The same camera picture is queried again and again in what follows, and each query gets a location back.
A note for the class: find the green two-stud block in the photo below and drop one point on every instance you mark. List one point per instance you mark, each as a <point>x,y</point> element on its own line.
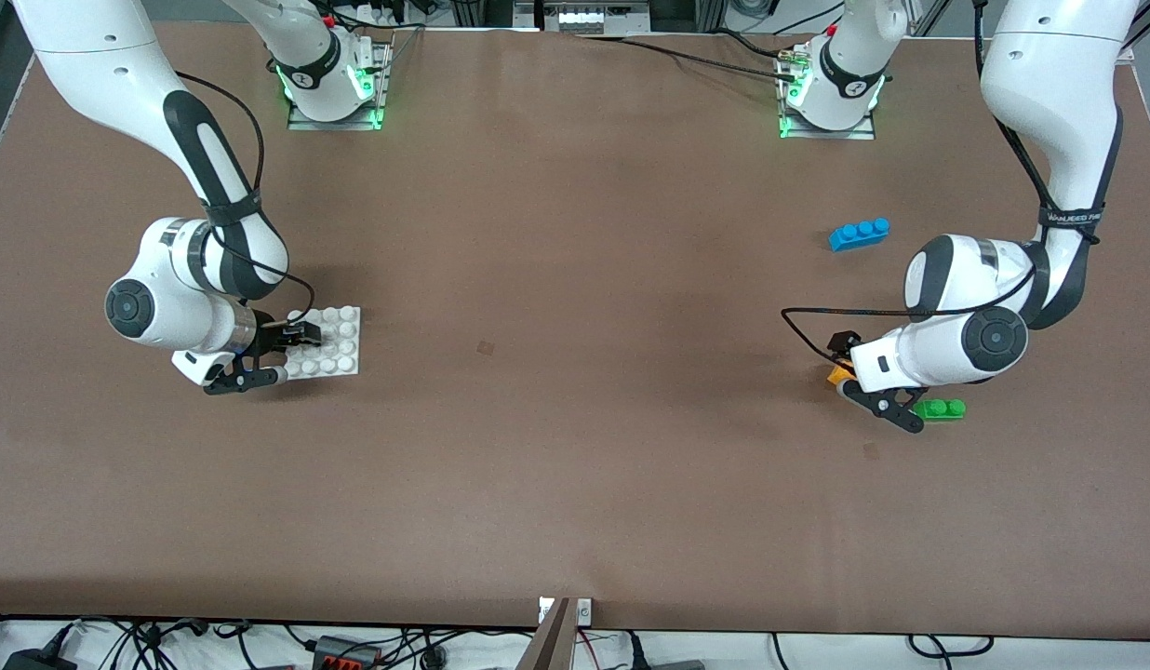
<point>945,409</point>

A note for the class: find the small white bracket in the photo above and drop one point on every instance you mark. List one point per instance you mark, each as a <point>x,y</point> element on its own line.
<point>545,610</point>
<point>584,610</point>

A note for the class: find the yellow two-stud block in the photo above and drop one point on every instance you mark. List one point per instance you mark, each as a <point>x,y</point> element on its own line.
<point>837,375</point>

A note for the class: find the grey camera stand post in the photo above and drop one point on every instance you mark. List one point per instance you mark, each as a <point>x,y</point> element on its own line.
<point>549,642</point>

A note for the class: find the black power adapter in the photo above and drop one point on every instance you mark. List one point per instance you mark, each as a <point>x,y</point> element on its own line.
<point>37,662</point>

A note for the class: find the white power strip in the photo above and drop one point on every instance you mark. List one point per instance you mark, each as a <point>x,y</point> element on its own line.
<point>594,17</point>

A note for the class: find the black and orange connector box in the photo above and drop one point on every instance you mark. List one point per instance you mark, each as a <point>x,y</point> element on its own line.
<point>347,653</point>

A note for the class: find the white studded base plate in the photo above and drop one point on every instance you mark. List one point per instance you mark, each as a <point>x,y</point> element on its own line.
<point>342,344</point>

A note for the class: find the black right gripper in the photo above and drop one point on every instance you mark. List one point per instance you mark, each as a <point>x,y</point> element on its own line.
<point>272,336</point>

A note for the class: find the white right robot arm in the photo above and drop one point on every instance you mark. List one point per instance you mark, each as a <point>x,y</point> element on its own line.
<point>100,65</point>

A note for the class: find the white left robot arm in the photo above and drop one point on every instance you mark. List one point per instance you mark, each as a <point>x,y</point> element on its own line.
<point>1049,93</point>

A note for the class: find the blue three-stud block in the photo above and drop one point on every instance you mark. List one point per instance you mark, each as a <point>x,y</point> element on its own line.
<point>859,234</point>

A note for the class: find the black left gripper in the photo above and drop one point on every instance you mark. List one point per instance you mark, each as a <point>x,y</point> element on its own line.
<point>846,343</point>

